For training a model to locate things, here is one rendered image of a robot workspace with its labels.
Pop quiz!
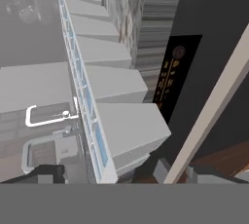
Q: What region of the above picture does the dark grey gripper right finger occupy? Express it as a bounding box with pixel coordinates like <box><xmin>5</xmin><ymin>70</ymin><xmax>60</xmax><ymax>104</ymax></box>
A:
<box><xmin>186</xmin><ymin>165</ymin><xmax>249</xmax><ymax>185</ymax></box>

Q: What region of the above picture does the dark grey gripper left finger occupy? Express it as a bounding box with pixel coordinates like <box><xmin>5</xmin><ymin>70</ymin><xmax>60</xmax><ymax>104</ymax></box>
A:
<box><xmin>0</xmin><ymin>164</ymin><xmax>66</xmax><ymax>185</ymax></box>

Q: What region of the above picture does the beige long bar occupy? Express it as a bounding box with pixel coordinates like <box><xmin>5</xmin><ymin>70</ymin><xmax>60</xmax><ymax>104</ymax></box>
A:
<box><xmin>162</xmin><ymin>22</ymin><xmax>249</xmax><ymax>185</ymax></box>

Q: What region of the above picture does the white ice cube tray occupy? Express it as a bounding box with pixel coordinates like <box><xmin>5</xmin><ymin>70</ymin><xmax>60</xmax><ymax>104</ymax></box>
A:
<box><xmin>53</xmin><ymin>0</ymin><xmax>172</xmax><ymax>185</ymax></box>

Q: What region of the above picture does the grey cupboard front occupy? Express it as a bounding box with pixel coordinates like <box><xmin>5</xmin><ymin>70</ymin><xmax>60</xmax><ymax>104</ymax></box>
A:
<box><xmin>0</xmin><ymin>61</ymin><xmax>86</xmax><ymax>183</ymax></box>

